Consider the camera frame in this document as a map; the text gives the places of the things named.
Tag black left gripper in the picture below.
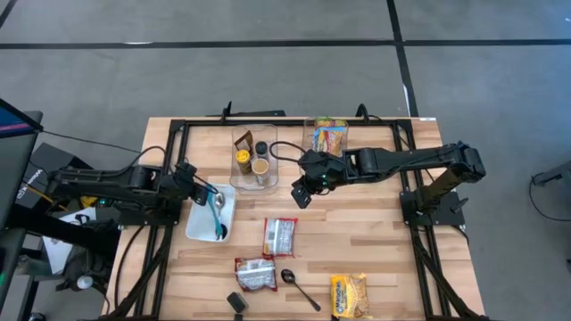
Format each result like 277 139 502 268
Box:
171 160 220 207

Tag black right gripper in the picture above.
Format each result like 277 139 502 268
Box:
290 149 356 210

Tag silver metal spoon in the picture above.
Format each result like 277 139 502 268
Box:
212 191 228 224

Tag lime chili shrimp ramen packet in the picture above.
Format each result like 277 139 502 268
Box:
310 116 348 158

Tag yellow-lidded jar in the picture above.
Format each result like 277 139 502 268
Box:
235 149 253 175

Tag tan-lidded spice jar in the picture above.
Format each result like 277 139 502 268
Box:
251 158 271 184

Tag brown foil packet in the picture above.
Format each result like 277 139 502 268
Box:
234 130 255 157

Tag red ramen noodle packet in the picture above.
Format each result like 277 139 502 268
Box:
261 217 299 259
234 256 278 293

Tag black spoon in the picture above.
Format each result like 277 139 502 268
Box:
280 268 322 312
200 189 229 241

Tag small black box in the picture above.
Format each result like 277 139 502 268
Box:
226 292 250 314

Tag yellow ramen noodle packet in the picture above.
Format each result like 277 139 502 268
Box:
329 272 371 320

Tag white rectangular tray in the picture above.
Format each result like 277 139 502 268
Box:
185 182 237 244

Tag clear plastic bin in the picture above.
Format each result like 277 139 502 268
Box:
302 116 350 161
229 123 280 193

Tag white paper sheet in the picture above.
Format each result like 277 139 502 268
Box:
42 207 97 276

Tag black case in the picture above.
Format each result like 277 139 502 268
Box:
15 142 90 210

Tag black monitor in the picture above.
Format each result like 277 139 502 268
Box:
0 97 45 233

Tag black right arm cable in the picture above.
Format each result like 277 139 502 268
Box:
269 141 309 166

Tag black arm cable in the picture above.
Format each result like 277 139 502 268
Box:
113 145 179 179
269 141 309 166

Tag black aluminium table frame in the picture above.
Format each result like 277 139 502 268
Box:
104 116 490 321

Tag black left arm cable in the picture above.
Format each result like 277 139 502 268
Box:
113 145 179 179

